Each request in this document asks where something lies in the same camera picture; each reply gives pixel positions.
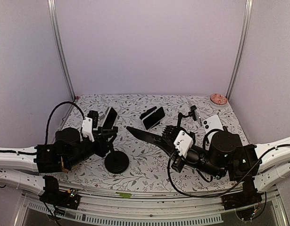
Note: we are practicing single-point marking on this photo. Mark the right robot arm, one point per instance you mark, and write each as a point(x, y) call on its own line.
point(221, 153)

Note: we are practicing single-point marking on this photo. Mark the front aluminium rail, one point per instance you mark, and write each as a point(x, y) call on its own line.
point(99, 207)

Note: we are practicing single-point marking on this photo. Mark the floral table mat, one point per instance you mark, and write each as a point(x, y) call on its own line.
point(147, 168)

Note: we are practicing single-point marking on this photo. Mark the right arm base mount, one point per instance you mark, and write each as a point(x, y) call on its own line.
point(247, 196)

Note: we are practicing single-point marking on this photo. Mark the red patterned bowl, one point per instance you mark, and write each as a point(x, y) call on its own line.
point(218, 99)

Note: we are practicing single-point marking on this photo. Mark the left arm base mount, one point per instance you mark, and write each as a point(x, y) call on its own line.
point(69, 199)

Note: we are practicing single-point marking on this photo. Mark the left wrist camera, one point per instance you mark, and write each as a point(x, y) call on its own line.
point(89, 123)

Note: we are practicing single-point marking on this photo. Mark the left aluminium frame post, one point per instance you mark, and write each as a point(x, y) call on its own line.
point(60, 50)

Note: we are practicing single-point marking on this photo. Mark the right aluminium frame post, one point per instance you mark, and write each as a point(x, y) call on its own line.
point(241, 46)

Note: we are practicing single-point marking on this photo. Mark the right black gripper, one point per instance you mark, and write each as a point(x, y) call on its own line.
point(170, 146)

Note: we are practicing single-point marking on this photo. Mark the green tape piece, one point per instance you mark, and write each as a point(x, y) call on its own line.
point(124, 195)

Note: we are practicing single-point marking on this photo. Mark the silver phone in clamp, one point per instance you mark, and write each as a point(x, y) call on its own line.
point(196, 115)

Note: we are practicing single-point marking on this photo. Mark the black folding phone stand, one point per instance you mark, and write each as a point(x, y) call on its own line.
point(146, 113)

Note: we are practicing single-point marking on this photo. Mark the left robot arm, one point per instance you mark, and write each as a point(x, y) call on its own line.
point(26, 168)

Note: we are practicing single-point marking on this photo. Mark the white-edged phone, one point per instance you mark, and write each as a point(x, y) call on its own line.
point(153, 118)
point(110, 118)

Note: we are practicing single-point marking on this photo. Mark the white phone dual camera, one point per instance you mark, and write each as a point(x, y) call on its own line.
point(212, 125)

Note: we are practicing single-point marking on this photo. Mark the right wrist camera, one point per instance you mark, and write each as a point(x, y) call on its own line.
point(183, 143)

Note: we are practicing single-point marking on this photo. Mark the black round phone stand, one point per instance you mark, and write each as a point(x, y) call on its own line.
point(116, 162)
point(225, 128)
point(180, 117)

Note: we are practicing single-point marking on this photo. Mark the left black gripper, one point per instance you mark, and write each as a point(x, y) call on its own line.
point(103, 148)

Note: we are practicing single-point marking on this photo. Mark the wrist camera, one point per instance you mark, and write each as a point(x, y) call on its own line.
point(183, 143)
point(89, 123)

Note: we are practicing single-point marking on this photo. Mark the aluminium frame post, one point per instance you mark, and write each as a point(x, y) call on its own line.
point(241, 46)
point(60, 50)

